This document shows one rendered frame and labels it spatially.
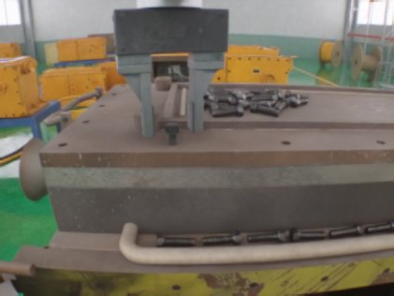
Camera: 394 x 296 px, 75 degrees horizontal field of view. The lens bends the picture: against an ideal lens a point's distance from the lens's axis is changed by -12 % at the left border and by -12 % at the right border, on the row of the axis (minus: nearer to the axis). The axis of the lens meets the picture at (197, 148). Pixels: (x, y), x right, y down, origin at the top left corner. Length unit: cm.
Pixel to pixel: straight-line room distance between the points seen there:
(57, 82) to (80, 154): 639
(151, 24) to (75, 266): 31
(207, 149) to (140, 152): 8
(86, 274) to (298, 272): 27
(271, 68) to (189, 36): 278
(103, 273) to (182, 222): 13
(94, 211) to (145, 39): 24
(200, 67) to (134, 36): 9
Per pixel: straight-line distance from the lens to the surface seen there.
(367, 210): 50
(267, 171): 39
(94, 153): 38
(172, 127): 37
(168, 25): 33
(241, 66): 302
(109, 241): 44
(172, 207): 40
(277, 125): 45
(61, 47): 959
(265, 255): 38
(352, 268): 44
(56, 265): 42
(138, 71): 34
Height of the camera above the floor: 151
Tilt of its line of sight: 23 degrees down
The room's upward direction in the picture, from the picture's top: straight up
